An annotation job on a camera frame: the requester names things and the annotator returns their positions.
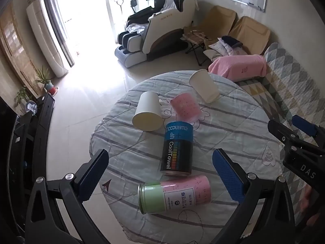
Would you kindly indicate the white massage chair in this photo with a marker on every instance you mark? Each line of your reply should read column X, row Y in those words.
column 157, row 22

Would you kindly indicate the black metal stand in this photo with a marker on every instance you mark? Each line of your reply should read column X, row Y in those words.
column 141, row 1

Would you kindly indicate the patterned white pillow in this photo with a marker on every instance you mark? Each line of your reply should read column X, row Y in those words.
column 226, row 49

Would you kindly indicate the pink and green can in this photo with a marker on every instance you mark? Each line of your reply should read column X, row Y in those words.
column 175, row 194

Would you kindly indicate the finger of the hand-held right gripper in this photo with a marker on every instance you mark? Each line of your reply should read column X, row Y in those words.
column 304, row 125
column 281, row 131

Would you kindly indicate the person's right forearm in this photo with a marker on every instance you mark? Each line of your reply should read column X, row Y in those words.
column 307, row 197

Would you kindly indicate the wooden lattice screen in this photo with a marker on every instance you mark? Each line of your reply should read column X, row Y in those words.
column 17, row 48

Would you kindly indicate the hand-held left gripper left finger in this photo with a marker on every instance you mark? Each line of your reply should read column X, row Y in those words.
column 94, row 172

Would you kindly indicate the round table with cloth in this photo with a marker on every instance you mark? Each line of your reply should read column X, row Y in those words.
column 127, row 144

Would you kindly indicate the potted plant in red pot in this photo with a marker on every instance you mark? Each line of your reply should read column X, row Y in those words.
column 47, row 81

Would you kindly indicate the white paper cup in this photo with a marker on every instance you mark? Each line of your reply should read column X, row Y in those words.
column 147, row 114
column 204, row 86

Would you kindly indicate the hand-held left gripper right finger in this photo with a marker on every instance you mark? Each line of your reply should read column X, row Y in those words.
column 228, row 174

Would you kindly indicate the black tv stand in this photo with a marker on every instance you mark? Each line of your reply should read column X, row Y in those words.
column 38, row 132

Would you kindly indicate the white cloth on chair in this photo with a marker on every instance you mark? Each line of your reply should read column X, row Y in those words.
column 134, row 28

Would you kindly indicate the white standing air conditioner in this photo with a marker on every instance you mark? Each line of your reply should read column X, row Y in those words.
column 47, row 38

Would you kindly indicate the tan fabric chair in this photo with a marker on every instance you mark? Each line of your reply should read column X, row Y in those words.
column 215, row 21
column 251, row 34

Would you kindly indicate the grey curtain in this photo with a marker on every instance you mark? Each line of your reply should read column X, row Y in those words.
column 59, row 28

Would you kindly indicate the round glass ornament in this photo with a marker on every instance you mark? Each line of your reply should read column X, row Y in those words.
column 31, row 106

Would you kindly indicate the pink blanket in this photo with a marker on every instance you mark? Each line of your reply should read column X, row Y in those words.
column 236, row 66

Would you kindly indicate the black and blue can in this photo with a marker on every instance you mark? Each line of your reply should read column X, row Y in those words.
column 177, row 152

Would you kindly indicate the pink translucent plastic cup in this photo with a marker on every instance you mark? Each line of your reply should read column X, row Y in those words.
column 184, row 108

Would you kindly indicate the sofa with patterned cover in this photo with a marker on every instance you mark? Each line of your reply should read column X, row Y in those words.
column 292, row 86

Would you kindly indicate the folding stool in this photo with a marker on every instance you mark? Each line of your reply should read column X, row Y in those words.
column 195, row 40

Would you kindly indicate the dark folded cloth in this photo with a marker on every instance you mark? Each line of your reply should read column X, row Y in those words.
column 231, row 41

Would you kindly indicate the small green potted plant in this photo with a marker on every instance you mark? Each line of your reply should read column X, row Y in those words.
column 22, row 95

